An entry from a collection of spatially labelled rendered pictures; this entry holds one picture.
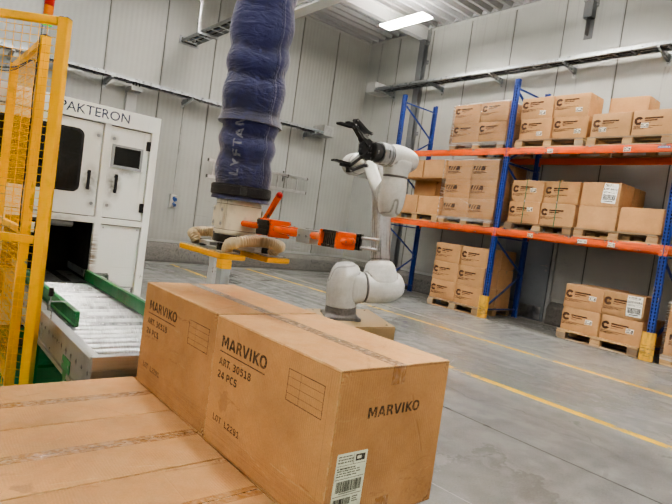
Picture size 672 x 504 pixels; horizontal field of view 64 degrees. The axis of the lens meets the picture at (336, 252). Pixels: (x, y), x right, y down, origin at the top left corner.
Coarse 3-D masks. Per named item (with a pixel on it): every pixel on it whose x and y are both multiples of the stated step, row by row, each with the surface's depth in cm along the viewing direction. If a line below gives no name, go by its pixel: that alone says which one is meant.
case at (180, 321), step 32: (160, 288) 204; (192, 288) 213; (224, 288) 224; (160, 320) 202; (192, 320) 182; (160, 352) 200; (192, 352) 180; (160, 384) 198; (192, 384) 179; (192, 416) 177
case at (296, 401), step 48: (240, 336) 157; (288, 336) 150; (336, 336) 159; (240, 384) 155; (288, 384) 137; (336, 384) 123; (384, 384) 132; (432, 384) 144; (240, 432) 153; (288, 432) 136; (336, 432) 123; (384, 432) 134; (432, 432) 147; (288, 480) 134; (336, 480) 125; (384, 480) 136
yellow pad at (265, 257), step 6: (240, 252) 209; (246, 252) 206; (252, 252) 205; (258, 252) 205; (264, 252) 203; (252, 258) 202; (258, 258) 199; (264, 258) 196; (270, 258) 195; (276, 258) 197; (282, 258) 199
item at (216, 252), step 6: (180, 246) 206; (186, 246) 202; (192, 246) 199; (198, 246) 198; (204, 246) 197; (210, 246) 201; (198, 252) 195; (204, 252) 191; (210, 252) 187; (216, 252) 185; (222, 252) 185; (228, 252) 186; (234, 252) 189; (222, 258) 182; (228, 258) 184; (234, 258) 185; (240, 258) 187
